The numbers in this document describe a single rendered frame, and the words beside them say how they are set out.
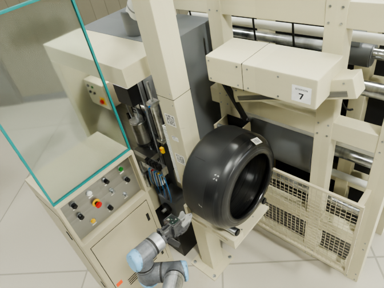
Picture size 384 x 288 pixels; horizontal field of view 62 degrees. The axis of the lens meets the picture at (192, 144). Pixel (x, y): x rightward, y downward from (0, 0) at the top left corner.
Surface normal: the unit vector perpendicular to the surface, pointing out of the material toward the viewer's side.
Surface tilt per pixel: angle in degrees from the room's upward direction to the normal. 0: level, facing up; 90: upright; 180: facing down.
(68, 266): 0
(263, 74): 90
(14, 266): 0
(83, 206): 90
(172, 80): 90
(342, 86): 90
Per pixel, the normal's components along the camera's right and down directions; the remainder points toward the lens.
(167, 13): 0.73, 0.33
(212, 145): -0.33, -0.59
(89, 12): -0.04, 0.64
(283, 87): -0.66, 0.55
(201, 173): -0.59, -0.12
